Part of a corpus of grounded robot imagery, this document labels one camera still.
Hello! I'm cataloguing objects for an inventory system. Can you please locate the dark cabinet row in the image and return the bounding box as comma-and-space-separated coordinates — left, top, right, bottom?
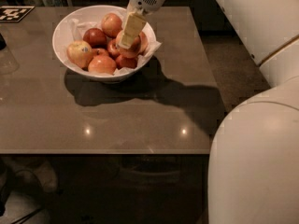
70, 0, 233, 34

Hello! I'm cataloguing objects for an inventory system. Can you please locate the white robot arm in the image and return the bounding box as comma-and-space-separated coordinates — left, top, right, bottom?
207, 0, 299, 224

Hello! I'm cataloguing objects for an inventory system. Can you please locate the black white fiducial marker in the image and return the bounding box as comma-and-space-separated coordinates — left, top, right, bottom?
0, 6, 35, 23

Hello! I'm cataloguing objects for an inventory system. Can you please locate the small hidden red apple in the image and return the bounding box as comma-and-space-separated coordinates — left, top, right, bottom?
93, 48, 109, 56

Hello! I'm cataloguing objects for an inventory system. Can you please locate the yellow apple with sticker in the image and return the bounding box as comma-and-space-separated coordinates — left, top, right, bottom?
66, 40, 93, 69

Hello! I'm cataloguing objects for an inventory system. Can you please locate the white ceramic bowl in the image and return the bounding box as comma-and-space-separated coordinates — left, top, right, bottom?
51, 5, 157, 83

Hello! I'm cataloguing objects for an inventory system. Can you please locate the black object at left edge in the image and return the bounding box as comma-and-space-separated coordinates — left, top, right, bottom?
0, 33, 7, 50

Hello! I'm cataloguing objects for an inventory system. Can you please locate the white paper bowl liner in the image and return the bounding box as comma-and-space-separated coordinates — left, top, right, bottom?
64, 8, 164, 77

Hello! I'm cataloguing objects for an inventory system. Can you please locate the front red-yellow apple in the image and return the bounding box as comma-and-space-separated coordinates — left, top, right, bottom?
88, 55, 117, 75

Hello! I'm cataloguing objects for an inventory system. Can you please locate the dark red apple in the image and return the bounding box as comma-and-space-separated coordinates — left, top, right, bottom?
83, 28, 107, 48

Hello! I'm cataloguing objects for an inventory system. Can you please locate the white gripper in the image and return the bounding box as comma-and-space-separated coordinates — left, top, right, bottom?
118, 0, 165, 49

